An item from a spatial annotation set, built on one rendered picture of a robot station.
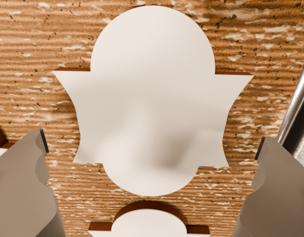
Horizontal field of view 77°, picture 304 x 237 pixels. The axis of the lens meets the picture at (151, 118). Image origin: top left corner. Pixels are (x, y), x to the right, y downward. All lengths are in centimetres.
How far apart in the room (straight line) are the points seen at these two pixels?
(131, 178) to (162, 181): 3
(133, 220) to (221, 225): 9
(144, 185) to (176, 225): 6
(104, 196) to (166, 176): 7
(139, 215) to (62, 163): 8
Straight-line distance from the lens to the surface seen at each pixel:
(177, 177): 16
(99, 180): 18
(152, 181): 16
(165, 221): 20
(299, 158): 23
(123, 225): 21
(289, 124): 19
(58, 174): 19
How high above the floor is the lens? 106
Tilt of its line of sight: 62 degrees down
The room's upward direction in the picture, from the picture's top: 177 degrees counter-clockwise
